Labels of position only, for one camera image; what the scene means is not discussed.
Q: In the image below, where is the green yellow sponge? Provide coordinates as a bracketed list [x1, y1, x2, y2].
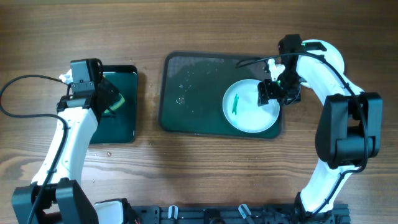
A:
[104, 94, 125, 114]

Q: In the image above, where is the light blue plate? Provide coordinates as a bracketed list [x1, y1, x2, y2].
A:
[222, 79, 280, 133]

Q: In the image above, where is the white plate top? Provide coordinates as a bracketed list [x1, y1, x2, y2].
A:
[297, 39, 345, 88]

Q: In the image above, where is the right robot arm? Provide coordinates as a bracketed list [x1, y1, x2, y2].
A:
[257, 34, 382, 222]

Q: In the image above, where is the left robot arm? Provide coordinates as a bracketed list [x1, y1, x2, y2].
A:
[12, 58, 117, 223]

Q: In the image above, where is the small black water tray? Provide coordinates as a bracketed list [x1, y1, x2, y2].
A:
[90, 65, 138, 144]

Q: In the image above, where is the large dark green tray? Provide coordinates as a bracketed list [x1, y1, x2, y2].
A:
[158, 51, 284, 140]

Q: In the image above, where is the right black cable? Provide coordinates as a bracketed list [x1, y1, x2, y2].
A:
[235, 52, 369, 218]

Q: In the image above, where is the black cable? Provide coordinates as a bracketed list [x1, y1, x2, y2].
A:
[0, 74, 74, 224]
[235, 52, 369, 218]

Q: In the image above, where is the left black cable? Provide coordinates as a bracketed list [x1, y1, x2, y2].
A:
[0, 74, 74, 224]

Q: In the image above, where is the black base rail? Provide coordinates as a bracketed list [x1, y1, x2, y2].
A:
[124, 203, 351, 224]

